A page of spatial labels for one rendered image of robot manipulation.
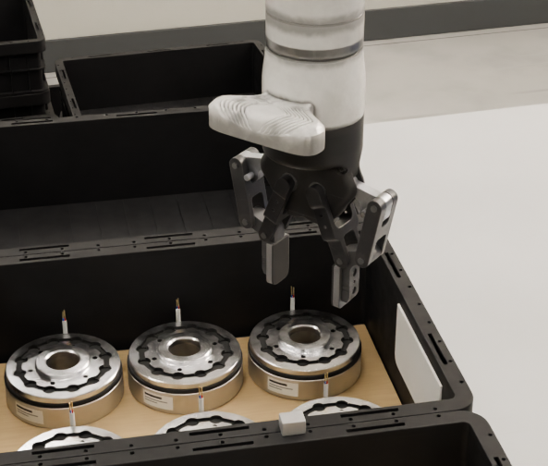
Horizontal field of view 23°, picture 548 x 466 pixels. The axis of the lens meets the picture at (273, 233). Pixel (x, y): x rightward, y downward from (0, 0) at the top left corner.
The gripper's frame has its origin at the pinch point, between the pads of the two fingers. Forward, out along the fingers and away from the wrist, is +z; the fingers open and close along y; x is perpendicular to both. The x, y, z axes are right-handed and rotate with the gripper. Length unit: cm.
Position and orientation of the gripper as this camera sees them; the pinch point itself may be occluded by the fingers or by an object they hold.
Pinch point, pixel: (310, 275)
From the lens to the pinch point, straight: 105.4
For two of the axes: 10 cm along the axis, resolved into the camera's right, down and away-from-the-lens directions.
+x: -5.6, 4.0, -7.2
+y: -8.3, -2.8, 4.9
